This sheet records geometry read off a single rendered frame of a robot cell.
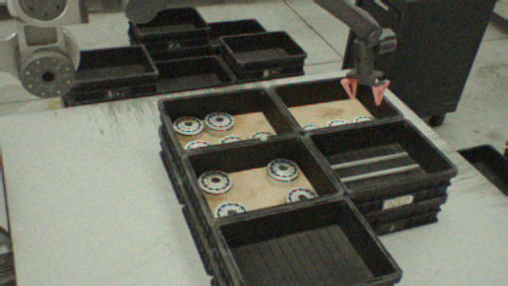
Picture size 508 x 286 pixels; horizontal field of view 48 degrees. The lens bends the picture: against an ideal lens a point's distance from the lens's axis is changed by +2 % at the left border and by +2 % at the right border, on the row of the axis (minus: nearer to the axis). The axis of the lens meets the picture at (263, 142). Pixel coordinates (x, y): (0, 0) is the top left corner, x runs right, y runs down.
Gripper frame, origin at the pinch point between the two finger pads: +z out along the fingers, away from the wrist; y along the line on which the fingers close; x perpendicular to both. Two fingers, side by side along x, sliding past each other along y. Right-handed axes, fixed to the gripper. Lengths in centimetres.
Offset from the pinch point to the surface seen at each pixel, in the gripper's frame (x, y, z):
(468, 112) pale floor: -198, 56, 90
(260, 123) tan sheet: 14.0, 35.2, 10.5
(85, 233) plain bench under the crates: 82, 44, 22
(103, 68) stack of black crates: 3, 155, 10
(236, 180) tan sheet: 42.2, 19.3, 15.2
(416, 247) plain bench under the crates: 10.2, -24.0, 41.5
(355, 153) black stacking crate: 1.0, 3.9, 19.9
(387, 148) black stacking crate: -10.1, -1.4, 21.4
